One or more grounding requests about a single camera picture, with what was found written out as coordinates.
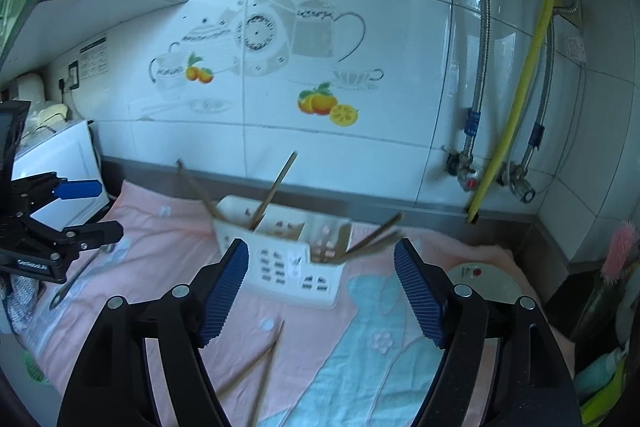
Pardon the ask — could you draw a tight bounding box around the dark glass bottle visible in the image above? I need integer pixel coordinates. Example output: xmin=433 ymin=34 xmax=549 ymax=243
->
xmin=570 ymin=274 xmax=618 ymax=343

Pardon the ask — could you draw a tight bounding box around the white rounded jar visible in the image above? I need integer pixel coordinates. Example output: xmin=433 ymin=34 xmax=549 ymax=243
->
xmin=12 ymin=74 xmax=44 ymax=104

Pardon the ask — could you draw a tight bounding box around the cream lid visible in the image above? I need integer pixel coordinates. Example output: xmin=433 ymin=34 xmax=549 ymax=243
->
xmin=29 ymin=103 xmax=69 ymax=128

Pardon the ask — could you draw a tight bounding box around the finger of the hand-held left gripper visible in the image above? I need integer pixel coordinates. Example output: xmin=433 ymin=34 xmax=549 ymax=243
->
xmin=29 ymin=220 xmax=124 ymax=259
xmin=10 ymin=172 xmax=105 ymax=216

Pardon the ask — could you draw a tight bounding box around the white label sticker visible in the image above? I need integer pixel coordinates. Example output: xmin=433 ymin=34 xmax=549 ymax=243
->
xmin=78 ymin=36 xmax=109 ymax=80

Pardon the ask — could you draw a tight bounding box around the metal water valve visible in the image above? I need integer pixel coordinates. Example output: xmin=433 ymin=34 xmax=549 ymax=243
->
xmin=502 ymin=161 xmax=537 ymax=204
xmin=446 ymin=149 xmax=483 ymax=192

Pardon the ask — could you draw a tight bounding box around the white round plate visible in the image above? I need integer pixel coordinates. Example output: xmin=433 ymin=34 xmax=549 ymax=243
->
xmin=446 ymin=262 xmax=535 ymax=308

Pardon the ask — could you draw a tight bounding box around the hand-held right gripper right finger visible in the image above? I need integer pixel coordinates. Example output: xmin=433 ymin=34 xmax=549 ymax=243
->
xmin=393 ymin=238 xmax=583 ymax=427

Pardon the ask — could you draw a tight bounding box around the pink bristle brush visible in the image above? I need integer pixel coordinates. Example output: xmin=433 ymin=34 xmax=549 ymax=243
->
xmin=601 ymin=219 xmax=638 ymax=285

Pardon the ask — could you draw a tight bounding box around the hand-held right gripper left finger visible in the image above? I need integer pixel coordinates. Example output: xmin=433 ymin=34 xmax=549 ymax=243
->
xmin=57 ymin=238 xmax=250 ymax=427

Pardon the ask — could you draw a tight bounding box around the yellow corrugated hose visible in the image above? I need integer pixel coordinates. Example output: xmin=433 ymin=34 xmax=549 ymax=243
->
xmin=466 ymin=0 xmax=557 ymax=224

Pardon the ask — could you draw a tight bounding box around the white plastic utensil holder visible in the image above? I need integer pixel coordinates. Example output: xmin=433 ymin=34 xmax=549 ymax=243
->
xmin=212 ymin=195 xmax=353 ymax=310

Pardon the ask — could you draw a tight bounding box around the yellow-green plastic item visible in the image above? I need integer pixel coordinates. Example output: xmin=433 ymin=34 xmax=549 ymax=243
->
xmin=580 ymin=357 xmax=631 ymax=425

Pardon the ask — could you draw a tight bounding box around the braided metal hose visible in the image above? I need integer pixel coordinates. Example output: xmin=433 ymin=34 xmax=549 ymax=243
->
xmin=445 ymin=0 xmax=488 ymax=158
xmin=520 ymin=0 xmax=581 ymax=168

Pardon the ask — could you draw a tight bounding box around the green mesh item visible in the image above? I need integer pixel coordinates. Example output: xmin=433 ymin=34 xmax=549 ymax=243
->
xmin=24 ymin=352 xmax=48 ymax=383

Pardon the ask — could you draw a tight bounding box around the wooden chopstick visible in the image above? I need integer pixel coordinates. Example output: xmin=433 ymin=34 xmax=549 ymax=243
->
xmin=176 ymin=160 xmax=217 ymax=215
xmin=342 ymin=231 xmax=403 ymax=265
xmin=250 ymin=151 xmax=299 ymax=230
xmin=345 ymin=212 xmax=404 ymax=258
xmin=218 ymin=343 xmax=277 ymax=397
xmin=248 ymin=320 xmax=286 ymax=427

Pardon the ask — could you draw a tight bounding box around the metal spoon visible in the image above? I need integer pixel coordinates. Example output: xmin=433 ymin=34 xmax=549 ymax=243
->
xmin=49 ymin=244 xmax=117 ymax=311

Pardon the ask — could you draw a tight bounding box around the teal plastic bottle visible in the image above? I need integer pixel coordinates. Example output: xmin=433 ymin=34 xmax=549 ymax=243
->
xmin=572 ymin=347 xmax=628 ymax=395

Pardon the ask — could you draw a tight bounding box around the patterned grey cloth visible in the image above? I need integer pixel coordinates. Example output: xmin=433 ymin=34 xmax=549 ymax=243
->
xmin=0 ymin=277 xmax=43 ymax=335

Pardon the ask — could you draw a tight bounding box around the white kitchen appliance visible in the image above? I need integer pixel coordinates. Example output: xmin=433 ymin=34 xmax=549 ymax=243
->
xmin=10 ymin=119 xmax=111 ymax=228

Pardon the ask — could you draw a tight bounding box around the pink and blue towel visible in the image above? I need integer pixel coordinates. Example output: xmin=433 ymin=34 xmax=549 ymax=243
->
xmin=30 ymin=179 xmax=576 ymax=427

